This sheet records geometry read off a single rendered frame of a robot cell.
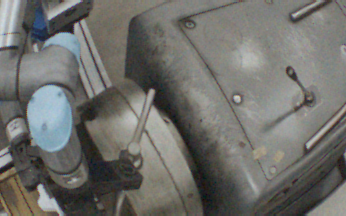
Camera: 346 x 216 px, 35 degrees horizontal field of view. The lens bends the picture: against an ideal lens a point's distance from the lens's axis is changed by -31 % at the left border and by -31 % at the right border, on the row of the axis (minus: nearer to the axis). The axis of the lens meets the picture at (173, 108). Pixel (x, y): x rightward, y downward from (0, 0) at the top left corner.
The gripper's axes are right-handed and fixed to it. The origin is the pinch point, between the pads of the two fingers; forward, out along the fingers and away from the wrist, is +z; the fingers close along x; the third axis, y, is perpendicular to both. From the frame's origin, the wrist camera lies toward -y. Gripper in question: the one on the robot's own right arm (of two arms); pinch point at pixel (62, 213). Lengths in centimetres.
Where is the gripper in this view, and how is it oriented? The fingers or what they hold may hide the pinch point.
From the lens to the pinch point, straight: 136.8
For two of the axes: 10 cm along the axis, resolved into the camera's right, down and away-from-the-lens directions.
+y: -8.8, 4.2, -2.2
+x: 0.6, -3.6, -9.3
